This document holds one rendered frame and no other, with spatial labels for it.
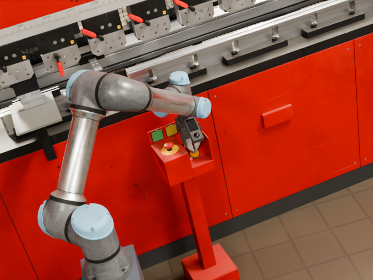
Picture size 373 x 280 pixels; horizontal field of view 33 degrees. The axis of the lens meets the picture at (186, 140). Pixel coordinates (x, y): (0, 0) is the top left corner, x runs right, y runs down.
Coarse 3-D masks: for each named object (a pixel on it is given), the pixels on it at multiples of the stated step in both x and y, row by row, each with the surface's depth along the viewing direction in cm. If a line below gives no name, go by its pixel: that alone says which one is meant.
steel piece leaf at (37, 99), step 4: (32, 96) 262; (36, 96) 261; (40, 96) 261; (24, 100) 260; (28, 100) 260; (32, 100) 259; (36, 100) 258; (40, 100) 254; (24, 104) 252; (28, 104) 253; (32, 104) 253; (36, 104) 254; (24, 108) 253; (28, 108) 254
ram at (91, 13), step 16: (0, 0) 237; (16, 0) 239; (32, 0) 241; (48, 0) 243; (64, 0) 245; (80, 0) 247; (128, 0) 254; (144, 0) 256; (0, 16) 239; (16, 16) 241; (32, 16) 244; (80, 16) 250; (32, 32) 246
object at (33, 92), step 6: (30, 78) 258; (12, 84) 257; (18, 84) 258; (24, 84) 258; (30, 84) 259; (36, 84) 260; (18, 90) 259; (24, 90) 260; (30, 90) 260; (36, 90) 261; (18, 96) 261; (24, 96) 262
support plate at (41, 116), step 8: (48, 96) 260; (16, 104) 259; (48, 104) 253; (56, 104) 252; (16, 112) 253; (24, 112) 252; (32, 112) 250; (40, 112) 249; (48, 112) 248; (56, 112) 246; (16, 120) 247; (24, 120) 246; (32, 120) 245; (40, 120) 244; (48, 120) 242; (56, 120) 241; (16, 128) 242; (24, 128) 240; (32, 128) 239
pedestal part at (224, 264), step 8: (216, 248) 293; (192, 256) 292; (216, 256) 289; (224, 256) 288; (184, 264) 288; (192, 264) 287; (200, 264) 286; (216, 264) 284; (224, 264) 283; (232, 264) 282; (184, 272) 294; (192, 272) 283; (200, 272) 282; (208, 272) 281; (216, 272) 280; (224, 272) 279; (232, 272) 280
